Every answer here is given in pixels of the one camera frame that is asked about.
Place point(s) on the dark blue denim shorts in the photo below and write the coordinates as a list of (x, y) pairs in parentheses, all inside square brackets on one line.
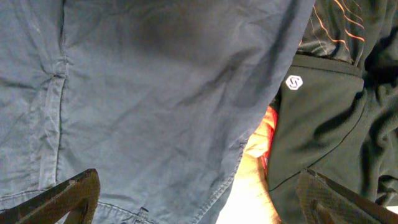
[(160, 97)]

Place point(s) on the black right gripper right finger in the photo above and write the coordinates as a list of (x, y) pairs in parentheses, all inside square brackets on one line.
[(324, 201)]

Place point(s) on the black patterned garment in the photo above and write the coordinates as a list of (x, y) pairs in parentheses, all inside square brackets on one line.
[(362, 33)]

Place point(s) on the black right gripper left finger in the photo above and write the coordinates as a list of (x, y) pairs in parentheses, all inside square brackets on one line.
[(75, 199)]

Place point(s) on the black garment with white logo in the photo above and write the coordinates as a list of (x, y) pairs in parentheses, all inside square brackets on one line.
[(339, 121)]

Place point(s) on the red orange garment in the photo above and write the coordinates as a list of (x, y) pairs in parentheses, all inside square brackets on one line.
[(260, 142)]

